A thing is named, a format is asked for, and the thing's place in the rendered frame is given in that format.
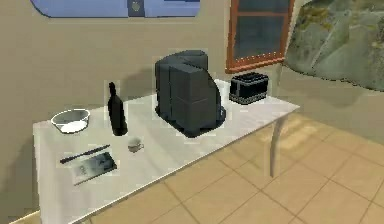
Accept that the black coffee machine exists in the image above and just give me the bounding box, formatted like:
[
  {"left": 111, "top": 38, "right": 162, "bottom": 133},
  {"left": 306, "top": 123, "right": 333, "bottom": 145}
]
[{"left": 154, "top": 49, "right": 227, "bottom": 139}]

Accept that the white table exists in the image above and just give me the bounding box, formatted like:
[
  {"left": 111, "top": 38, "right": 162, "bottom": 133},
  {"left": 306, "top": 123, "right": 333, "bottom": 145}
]
[{"left": 32, "top": 78, "right": 301, "bottom": 224}]

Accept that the black toaster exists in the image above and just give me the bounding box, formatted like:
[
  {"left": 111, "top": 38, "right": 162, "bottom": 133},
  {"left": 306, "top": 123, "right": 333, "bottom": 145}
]
[{"left": 228, "top": 72, "right": 270, "bottom": 106}]

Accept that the small grey cup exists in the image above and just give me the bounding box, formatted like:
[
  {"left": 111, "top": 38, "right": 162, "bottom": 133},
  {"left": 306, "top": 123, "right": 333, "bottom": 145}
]
[{"left": 127, "top": 136, "right": 145, "bottom": 154}]

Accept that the black bottle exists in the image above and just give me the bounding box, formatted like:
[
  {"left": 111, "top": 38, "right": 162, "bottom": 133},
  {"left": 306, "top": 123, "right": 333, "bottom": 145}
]
[{"left": 107, "top": 81, "right": 129, "bottom": 137}]

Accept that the brown framed window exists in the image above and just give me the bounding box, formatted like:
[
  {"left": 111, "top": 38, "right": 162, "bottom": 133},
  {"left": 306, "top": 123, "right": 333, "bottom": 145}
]
[{"left": 225, "top": 0, "right": 296, "bottom": 74}]

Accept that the grey book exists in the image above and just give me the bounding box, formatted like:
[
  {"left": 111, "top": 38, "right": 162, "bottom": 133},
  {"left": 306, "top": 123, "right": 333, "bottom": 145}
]
[{"left": 71, "top": 151, "right": 118, "bottom": 186}]

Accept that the black pencil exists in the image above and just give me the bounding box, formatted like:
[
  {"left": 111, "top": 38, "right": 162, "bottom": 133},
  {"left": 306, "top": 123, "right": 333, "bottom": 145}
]
[{"left": 59, "top": 144, "right": 111, "bottom": 165}]

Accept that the white bowl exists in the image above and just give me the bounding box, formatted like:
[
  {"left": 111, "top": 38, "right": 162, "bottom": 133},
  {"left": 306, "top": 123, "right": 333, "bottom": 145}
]
[{"left": 50, "top": 108, "right": 91, "bottom": 135}]

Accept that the blue framed picture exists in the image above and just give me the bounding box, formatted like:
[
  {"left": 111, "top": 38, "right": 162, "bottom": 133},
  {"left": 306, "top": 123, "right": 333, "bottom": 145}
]
[{"left": 29, "top": 0, "right": 201, "bottom": 19}]

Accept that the grey green rock painting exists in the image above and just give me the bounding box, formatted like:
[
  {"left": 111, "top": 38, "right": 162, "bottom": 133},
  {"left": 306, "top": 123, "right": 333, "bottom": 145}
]
[{"left": 284, "top": 0, "right": 384, "bottom": 93}]

